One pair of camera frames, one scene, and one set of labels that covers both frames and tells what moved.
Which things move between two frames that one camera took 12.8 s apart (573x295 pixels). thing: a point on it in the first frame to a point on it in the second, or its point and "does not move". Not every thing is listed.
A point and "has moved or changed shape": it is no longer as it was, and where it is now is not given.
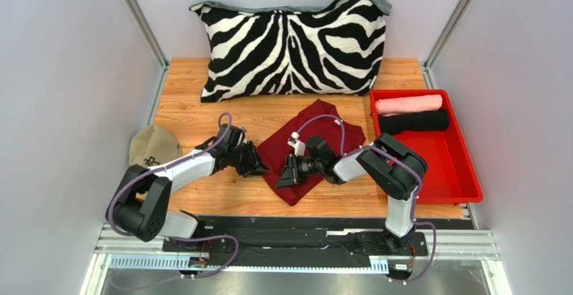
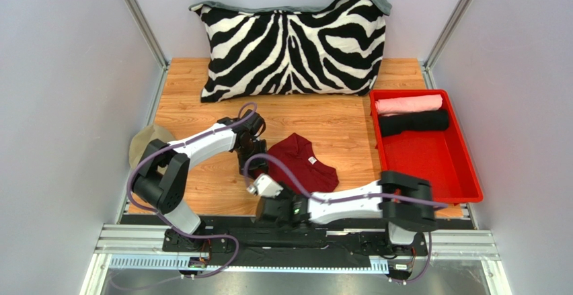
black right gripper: x=295 y=169 to x=265 y=208
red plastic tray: x=452 y=175 does not move
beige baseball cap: x=154 y=145 does not move
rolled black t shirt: x=395 y=123 does not move
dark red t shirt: x=272 y=154 has moved or changed shape
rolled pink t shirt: x=409 y=104 does not move
